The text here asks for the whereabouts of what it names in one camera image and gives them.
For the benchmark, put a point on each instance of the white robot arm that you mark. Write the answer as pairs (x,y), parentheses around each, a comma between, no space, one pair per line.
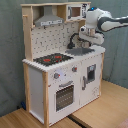
(97,22)

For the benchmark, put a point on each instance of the wooden toy kitchen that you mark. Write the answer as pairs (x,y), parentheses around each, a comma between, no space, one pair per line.
(40,84)

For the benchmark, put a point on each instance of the black toy faucet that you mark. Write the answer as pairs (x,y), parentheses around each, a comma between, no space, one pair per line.
(71,45)

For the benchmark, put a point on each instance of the grey range hood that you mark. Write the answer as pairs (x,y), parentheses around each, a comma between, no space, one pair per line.
(48,18)

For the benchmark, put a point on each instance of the red left stove knob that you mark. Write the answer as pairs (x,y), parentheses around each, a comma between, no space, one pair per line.
(56,75)

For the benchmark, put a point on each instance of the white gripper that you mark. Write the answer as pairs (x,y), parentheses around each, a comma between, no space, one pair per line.
(90,35)

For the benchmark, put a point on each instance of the red right stove knob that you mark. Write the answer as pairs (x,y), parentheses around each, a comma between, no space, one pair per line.
(74,69)

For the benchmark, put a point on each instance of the red stove knob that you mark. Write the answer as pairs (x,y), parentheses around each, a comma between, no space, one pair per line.
(74,69)
(56,75)

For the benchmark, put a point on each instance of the grey ice dispenser panel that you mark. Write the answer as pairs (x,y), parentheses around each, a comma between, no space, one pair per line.
(91,72)

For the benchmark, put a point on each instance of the grey toy sink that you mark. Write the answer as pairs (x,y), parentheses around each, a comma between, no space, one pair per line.
(79,51)

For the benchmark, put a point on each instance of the toy oven door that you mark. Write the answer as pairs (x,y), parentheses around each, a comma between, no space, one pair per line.
(64,98)

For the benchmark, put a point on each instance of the grey cupboard door handle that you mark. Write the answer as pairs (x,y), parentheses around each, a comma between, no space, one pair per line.
(84,83)

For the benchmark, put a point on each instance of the black toy stovetop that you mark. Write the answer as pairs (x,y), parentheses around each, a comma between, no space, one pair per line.
(52,59)

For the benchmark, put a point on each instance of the white toy microwave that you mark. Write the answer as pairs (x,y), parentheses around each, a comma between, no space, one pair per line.
(77,11)

